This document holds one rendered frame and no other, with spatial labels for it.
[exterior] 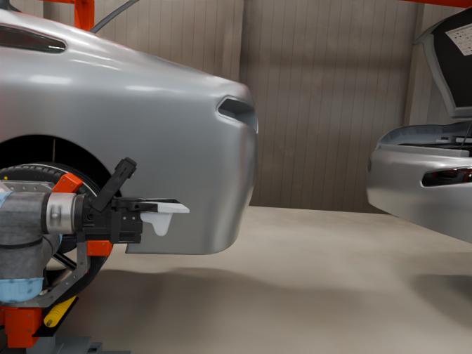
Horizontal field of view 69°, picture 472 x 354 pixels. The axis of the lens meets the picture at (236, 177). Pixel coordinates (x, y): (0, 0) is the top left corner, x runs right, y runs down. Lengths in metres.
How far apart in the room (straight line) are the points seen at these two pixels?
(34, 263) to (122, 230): 0.16
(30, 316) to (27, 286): 1.09
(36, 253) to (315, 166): 6.19
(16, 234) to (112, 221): 0.16
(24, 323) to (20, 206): 1.20
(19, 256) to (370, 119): 6.59
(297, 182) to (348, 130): 1.34
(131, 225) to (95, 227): 0.06
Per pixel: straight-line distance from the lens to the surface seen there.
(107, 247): 1.62
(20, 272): 0.72
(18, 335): 1.88
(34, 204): 0.69
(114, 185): 0.67
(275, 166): 6.55
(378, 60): 7.10
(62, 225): 0.68
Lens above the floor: 1.38
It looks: 7 degrees down
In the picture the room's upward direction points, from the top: 4 degrees clockwise
